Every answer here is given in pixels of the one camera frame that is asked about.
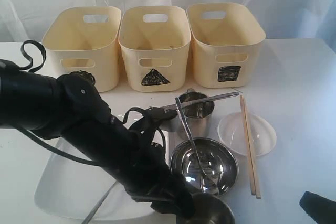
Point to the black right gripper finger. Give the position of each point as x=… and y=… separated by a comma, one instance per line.
x=320, y=209

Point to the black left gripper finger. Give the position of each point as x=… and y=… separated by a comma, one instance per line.
x=183, y=202
x=166, y=207

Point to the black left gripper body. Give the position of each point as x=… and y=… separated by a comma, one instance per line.
x=141, y=168

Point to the steel cup front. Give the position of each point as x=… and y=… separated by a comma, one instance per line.
x=208, y=209

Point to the steel spoon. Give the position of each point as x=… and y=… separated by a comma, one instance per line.
x=207, y=184

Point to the steel fork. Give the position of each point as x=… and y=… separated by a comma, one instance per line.
x=96, y=207

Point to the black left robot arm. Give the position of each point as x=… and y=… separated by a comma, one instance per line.
x=70, y=107

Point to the steel bowl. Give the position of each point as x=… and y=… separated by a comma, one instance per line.
x=217, y=161

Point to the white square plate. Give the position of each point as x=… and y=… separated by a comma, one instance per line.
x=70, y=189

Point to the steel mug rear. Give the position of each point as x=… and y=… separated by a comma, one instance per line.
x=198, y=116

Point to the steel table knife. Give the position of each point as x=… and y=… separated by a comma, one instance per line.
x=212, y=98

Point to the white round bowl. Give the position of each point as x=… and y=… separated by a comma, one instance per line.
x=231, y=134

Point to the cream bin with triangle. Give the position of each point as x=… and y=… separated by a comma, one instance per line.
x=155, y=42

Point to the cream bin with circle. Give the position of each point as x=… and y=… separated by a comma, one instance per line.
x=86, y=39

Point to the cream bin with square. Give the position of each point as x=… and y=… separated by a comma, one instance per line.
x=227, y=40

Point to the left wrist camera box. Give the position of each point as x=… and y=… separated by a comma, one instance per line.
x=166, y=118

